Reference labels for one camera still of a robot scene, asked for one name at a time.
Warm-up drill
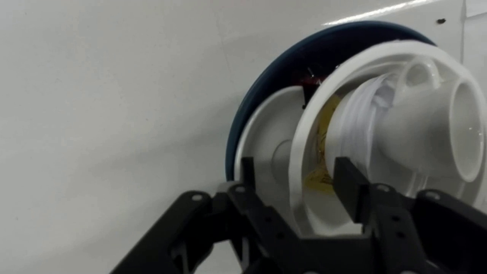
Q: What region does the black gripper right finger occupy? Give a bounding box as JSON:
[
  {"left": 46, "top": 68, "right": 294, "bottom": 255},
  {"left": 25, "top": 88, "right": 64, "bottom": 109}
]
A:
[{"left": 303, "top": 156, "right": 487, "bottom": 274}]

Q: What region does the blue bowl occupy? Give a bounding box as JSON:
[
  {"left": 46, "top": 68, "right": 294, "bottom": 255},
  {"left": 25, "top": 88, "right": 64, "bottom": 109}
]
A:
[{"left": 224, "top": 19, "right": 439, "bottom": 182}]

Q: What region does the white round lid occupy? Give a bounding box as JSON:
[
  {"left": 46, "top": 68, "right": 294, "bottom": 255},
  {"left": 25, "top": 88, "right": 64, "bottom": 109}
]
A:
[{"left": 233, "top": 83, "right": 306, "bottom": 206}]

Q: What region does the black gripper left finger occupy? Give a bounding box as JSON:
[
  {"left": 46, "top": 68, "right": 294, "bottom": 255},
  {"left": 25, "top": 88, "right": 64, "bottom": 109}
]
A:
[{"left": 110, "top": 156, "right": 306, "bottom": 274}]

